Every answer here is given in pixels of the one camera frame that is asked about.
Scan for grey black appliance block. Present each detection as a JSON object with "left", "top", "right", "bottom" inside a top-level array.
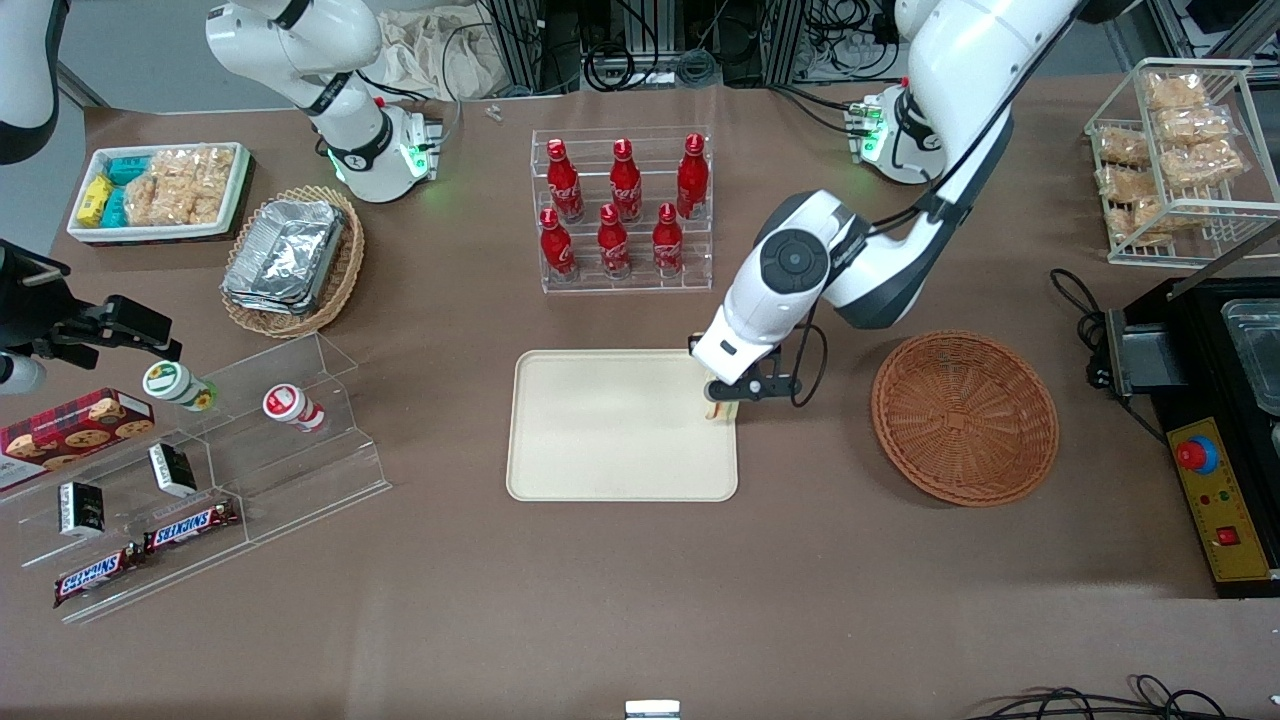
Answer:
[{"left": 1088, "top": 305, "right": 1187, "bottom": 397}]

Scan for small black white carton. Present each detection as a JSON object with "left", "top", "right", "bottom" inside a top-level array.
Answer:
[
  {"left": 57, "top": 481, "right": 107, "bottom": 538},
  {"left": 148, "top": 443, "right": 199, "bottom": 498}
]

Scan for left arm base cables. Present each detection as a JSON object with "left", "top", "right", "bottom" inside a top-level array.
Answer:
[{"left": 768, "top": 82, "right": 873, "bottom": 137}]

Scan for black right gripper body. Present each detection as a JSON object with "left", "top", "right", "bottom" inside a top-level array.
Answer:
[{"left": 0, "top": 240, "right": 101, "bottom": 355}]

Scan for black appliance cable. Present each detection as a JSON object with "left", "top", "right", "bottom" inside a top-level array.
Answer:
[{"left": 1050, "top": 268, "right": 1171, "bottom": 447}]

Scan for clear acrylic stepped display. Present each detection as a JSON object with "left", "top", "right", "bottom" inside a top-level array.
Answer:
[{"left": 0, "top": 332, "right": 393, "bottom": 626}]

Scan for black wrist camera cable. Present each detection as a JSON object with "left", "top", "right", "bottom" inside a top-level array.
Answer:
[{"left": 793, "top": 95, "right": 1013, "bottom": 409}]

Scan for clear acrylic bottle rack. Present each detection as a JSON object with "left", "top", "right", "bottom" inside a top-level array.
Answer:
[{"left": 530, "top": 126, "right": 714, "bottom": 294}]

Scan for light wicker basket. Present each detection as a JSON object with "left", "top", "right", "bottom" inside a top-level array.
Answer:
[{"left": 220, "top": 185, "right": 366, "bottom": 339}]

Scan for red lid yoghurt cup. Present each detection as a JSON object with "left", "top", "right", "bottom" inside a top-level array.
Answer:
[{"left": 263, "top": 384, "right": 328, "bottom": 433}]

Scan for black floor cables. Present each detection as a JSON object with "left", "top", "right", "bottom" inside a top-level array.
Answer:
[{"left": 965, "top": 675, "right": 1280, "bottom": 720}]

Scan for green lid yoghurt cup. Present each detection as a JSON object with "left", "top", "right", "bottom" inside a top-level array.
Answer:
[{"left": 142, "top": 360, "right": 218, "bottom": 413}]

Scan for bagged fried snack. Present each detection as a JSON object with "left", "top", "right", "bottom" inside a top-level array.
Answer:
[
  {"left": 1143, "top": 72, "right": 1209, "bottom": 111},
  {"left": 1160, "top": 140, "right": 1247, "bottom": 191},
  {"left": 1095, "top": 126, "right": 1151, "bottom": 168},
  {"left": 1128, "top": 200, "right": 1203, "bottom": 247},
  {"left": 1097, "top": 165, "right": 1161, "bottom": 206},
  {"left": 1155, "top": 105, "right": 1233, "bottom": 147}
]

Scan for red cola bottle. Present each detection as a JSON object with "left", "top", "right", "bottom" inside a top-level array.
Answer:
[
  {"left": 539, "top": 207, "right": 578, "bottom": 281},
  {"left": 597, "top": 203, "right": 632, "bottom": 279},
  {"left": 652, "top": 202, "right": 685, "bottom": 277},
  {"left": 676, "top": 132, "right": 710, "bottom": 221},
  {"left": 609, "top": 138, "right": 643, "bottom": 223},
  {"left": 545, "top": 138, "right": 585, "bottom": 223}
]

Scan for Snickers chocolate bar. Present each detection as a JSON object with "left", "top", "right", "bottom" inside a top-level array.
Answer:
[
  {"left": 143, "top": 497, "right": 241, "bottom": 554},
  {"left": 53, "top": 545, "right": 144, "bottom": 609}
]

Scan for beige cloth bag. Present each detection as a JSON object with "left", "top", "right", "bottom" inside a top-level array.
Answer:
[{"left": 375, "top": 8, "right": 501, "bottom": 101}]

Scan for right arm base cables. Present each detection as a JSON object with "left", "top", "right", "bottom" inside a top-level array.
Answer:
[{"left": 355, "top": 20, "right": 471, "bottom": 153}]

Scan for white wire rack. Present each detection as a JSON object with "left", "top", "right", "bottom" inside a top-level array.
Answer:
[{"left": 1085, "top": 57, "right": 1280, "bottom": 268}]

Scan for aluminium frame post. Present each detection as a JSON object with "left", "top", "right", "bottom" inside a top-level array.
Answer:
[
  {"left": 492, "top": 0, "right": 547, "bottom": 93},
  {"left": 765, "top": 0, "right": 813, "bottom": 83}
]

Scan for brown wicker basket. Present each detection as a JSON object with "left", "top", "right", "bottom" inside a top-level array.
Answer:
[{"left": 871, "top": 331, "right": 1060, "bottom": 507}]

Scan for red tartan cookie box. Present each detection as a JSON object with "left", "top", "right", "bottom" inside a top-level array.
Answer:
[{"left": 0, "top": 388, "right": 156, "bottom": 491}]

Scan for beige plastic serving tray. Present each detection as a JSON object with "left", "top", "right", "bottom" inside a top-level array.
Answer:
[{"left": 506, "top": 349, "right": 739, "bottom": 502}]

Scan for clear rice cracker bag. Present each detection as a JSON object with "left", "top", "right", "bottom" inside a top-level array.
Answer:
[
  {"left": 124, "top": 176, "right": 227, "bottom": 227},
  {"left": 150, "top": 146, "right": 237, "bottom": 196}
]

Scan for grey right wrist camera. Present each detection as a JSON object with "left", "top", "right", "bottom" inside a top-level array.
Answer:
[{"left": 0, "top": 354, "right": 47, "bottom": 397}]

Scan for steel pan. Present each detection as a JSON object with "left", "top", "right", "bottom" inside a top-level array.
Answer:
[{"left": 1220, "top": 298, "right": 1280, "bottom": 417}]

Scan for coiled background cables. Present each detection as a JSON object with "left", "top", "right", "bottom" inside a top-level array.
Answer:
[{"left": 583, "top": 0, "right": 723, "bottom": 93}]

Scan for yellow control box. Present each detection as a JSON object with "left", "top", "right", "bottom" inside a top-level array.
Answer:
[{"left": 1167, "top": 417, "right": 1276, "bottom": 583}]

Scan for yellow snack packet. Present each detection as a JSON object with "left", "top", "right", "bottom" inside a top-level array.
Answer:
[{"left": 77, "top": 175, "right": 114, "bottom": 229}]

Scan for stack of foil containers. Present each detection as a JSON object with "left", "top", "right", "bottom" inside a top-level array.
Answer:
[{"left": 222, "top": 198, "right": 347, "bottom": 316}]

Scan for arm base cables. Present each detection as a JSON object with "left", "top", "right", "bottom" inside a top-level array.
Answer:
[
  {"left": 768, "top": 82, "right": 873, "bottom": 137},
  {"left": 355, "top": 20, "right": 471, "bottom": 153}
]

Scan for white rectangular snack tray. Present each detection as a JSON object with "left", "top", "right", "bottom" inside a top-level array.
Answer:
[{"left": 66, "top": 142, "right": 253, "bottom": 246}]

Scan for black countertop appliance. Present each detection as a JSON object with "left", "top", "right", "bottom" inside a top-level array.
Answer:
[{"left": 1120, "top": 275, "right": 1280, "bottom": 601}]

